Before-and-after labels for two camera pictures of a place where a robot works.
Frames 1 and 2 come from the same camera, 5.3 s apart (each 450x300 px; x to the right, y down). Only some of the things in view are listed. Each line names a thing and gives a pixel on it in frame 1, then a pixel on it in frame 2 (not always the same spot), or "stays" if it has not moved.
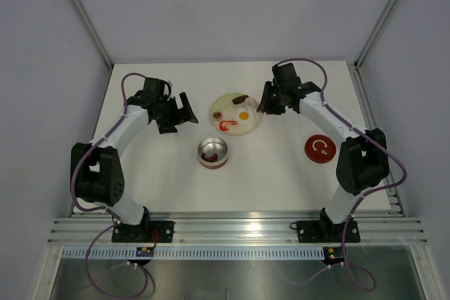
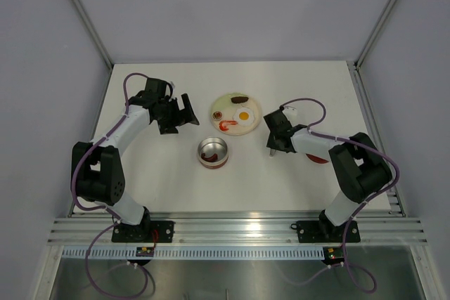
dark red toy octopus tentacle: (212, 158) stays
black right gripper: (266, 106) to (272, 144)
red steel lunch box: (212, 152) stays
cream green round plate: (235, 114) stays
